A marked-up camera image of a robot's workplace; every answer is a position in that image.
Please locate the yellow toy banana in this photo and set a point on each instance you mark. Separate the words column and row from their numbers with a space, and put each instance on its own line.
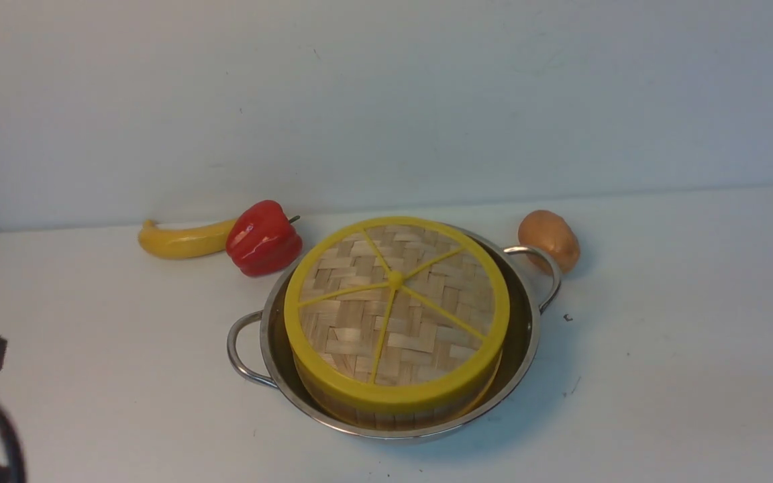
column 182, row 244

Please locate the bamboo steamer basket yellow rim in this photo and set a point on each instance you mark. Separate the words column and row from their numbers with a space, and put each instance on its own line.
column 430, row 414

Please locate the red toy bell pepper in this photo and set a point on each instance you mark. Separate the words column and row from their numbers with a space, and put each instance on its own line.
column 264, row 240

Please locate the stainless steel pot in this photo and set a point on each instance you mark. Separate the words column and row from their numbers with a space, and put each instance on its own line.
column 519, row 350

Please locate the bamboo steamer lid yellow rim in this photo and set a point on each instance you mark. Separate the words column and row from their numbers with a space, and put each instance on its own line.
column 396, row 312

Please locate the brown toy potato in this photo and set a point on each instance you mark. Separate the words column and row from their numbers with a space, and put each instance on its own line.
column 551, row 233

